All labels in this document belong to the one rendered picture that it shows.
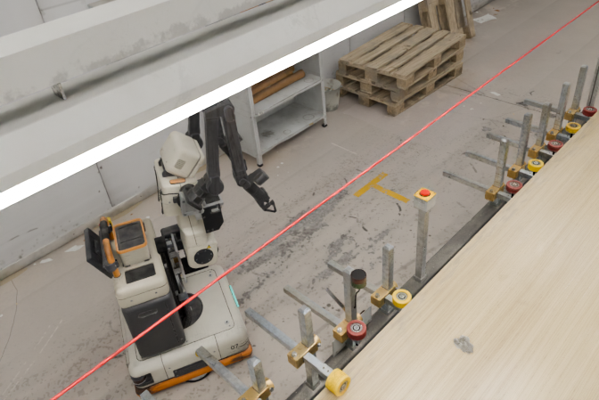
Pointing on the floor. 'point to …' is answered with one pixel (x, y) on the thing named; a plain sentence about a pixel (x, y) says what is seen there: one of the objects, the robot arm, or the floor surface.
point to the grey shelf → (281, 110)
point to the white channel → (157, 17)
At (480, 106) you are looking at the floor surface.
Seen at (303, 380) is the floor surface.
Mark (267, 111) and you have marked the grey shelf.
